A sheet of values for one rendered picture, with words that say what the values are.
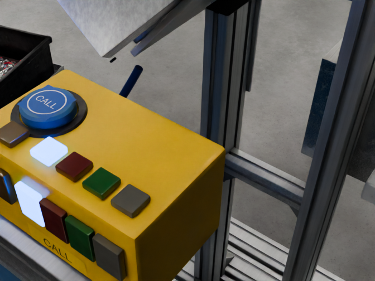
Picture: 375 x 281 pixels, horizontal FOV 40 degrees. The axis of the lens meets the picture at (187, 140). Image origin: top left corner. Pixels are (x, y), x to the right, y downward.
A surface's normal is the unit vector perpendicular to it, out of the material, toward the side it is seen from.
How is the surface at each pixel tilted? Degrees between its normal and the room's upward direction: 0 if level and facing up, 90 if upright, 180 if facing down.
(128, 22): 55
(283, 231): 0
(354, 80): 90
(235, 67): 90
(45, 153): 0
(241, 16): 90
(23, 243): 0
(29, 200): 90
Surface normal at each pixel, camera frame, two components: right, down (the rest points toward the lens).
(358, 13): -0.59, 0.54
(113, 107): 0.01, -0.73
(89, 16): 0.00, 0.14
